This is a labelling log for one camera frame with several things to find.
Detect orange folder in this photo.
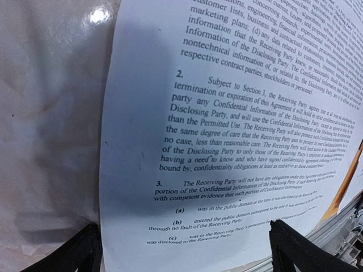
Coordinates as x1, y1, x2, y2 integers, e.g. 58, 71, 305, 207
330, 142, 362, 215

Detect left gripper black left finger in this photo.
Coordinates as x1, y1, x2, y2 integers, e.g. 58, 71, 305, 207
23, 223, 102, 272

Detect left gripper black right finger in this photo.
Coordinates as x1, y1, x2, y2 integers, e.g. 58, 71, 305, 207
269, 220, 359, 272

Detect white printed sheet dense text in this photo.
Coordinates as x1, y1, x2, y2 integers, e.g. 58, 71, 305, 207
99, 1, 362, 271

